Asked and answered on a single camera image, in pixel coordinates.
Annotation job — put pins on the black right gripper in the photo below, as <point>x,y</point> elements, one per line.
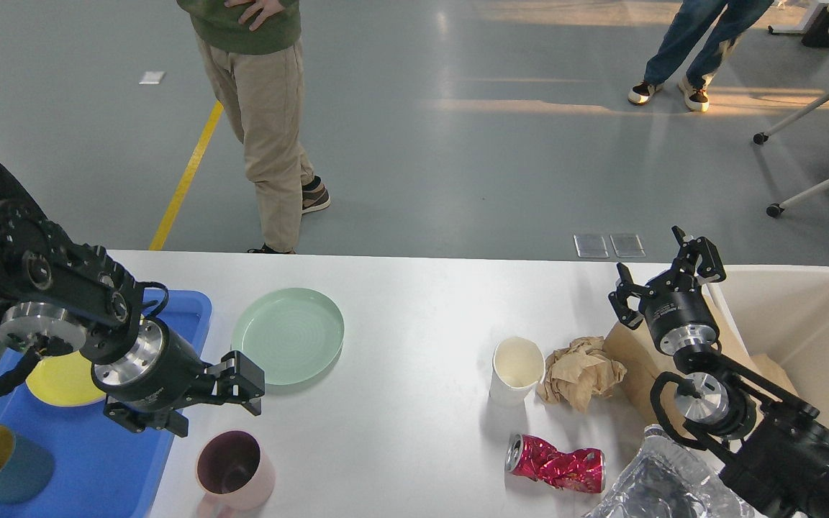
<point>675,310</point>

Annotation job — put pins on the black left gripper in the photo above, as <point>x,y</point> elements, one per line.
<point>162,367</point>

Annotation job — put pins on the pink mug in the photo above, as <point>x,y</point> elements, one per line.
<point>235,473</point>

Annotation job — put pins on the mint green plate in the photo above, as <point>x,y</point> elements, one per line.
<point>293,334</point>

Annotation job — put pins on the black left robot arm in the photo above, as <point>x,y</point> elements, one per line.
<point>57,298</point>

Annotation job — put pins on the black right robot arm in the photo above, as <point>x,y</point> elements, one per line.
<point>774,452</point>

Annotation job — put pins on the brown paper bag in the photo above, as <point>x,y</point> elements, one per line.
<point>635,350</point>

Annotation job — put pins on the blue plastic tray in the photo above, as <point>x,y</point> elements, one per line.
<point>101,469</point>

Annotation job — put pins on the yellow plate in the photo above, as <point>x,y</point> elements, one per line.
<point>64,381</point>

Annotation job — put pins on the crumpled brown paper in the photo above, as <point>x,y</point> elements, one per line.
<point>578,372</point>

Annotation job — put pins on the beige plastic bin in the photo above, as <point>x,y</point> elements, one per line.
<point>782,311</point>

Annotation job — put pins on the white paper cup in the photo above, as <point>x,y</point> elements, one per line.
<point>517,367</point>

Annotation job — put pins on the aluminium foil tray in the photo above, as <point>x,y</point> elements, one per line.
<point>665,479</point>

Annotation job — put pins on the teal cup yellow inside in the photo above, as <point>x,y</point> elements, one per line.
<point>25,467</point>

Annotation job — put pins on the crushed red can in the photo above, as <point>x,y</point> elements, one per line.
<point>581,470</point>

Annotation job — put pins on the person in blue jeans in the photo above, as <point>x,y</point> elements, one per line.
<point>723,22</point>

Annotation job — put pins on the person in green sweater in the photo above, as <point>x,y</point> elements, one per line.
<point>252,55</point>

